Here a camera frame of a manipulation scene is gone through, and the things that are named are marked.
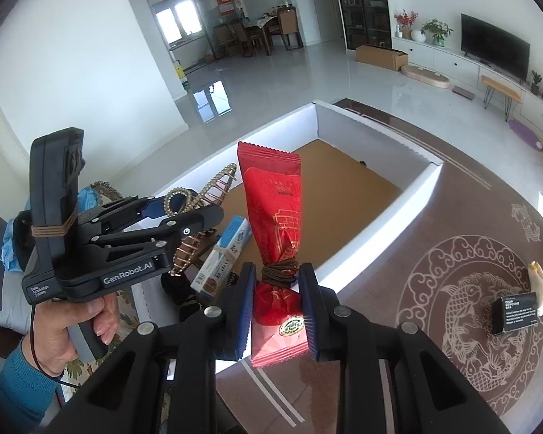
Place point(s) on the floral cloth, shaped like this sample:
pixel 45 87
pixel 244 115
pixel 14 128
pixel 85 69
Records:
pixel 126 307

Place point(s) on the blue plastic bag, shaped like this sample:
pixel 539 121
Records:
pixel 16 244

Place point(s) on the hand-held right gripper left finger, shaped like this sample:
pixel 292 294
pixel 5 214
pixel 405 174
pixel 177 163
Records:
pixel 244 316

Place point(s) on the wooden dining table set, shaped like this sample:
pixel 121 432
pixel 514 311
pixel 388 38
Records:
pixel 262 31

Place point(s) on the wooden bench with metal legs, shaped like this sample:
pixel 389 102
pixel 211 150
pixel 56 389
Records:
pixel 502 89

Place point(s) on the oval wooden board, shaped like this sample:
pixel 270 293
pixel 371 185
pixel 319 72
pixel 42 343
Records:
pixel 425 77

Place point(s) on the white toy vegetable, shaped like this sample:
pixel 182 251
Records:
pixel 540 285

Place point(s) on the white television cabinet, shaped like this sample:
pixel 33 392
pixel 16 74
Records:
pixel 452 65

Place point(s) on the bushy potted plant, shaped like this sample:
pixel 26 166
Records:
pixel 436 31

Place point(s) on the white round vase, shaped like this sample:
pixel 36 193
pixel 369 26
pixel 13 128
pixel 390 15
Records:
pixel 419 36

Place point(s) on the person's left hand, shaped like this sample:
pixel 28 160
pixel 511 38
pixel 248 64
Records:
pixel 49 334

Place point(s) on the brown patterned desktop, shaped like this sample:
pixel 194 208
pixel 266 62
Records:
pixel 411 244

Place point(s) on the purple round mat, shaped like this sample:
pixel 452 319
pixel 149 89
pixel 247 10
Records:
pixel 525 134

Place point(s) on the blue and white cream box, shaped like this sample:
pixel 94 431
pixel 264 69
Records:
pixel 226 248

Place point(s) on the black cardboard box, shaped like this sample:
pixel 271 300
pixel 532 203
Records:
pixel 516 313

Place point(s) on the person's left forearm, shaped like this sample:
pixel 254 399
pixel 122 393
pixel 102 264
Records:
pixel 18 389

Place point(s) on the black flat television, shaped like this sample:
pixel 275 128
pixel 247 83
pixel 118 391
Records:
pixel 495 45

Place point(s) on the black glass cabinet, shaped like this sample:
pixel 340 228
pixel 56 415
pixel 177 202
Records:
pixel 362 4

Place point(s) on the black plush scrunchie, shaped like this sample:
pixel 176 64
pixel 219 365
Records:
pixel 181 296

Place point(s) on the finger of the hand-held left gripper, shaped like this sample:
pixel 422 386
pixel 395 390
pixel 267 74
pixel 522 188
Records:
pixel 176 228
pixel 117 210

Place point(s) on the white cardboard box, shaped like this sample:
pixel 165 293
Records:
pixel 366 135

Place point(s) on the red door poster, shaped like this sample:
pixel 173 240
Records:
pixel 226 2

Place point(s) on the brown cardboard box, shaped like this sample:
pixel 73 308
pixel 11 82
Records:
pixel 380 56

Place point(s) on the small potted plant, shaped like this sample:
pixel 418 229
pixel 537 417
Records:
pixel 535 82

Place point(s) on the gold hair claw clip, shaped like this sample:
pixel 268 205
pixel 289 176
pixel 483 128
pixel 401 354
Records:
pixel 217 185

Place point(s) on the red snack packet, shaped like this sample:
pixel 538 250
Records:
pixel 271 199

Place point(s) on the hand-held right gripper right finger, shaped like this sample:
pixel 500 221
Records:
pixel 310 312

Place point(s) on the red flower arrangement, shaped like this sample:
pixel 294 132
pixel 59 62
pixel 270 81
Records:
pixel 405 21

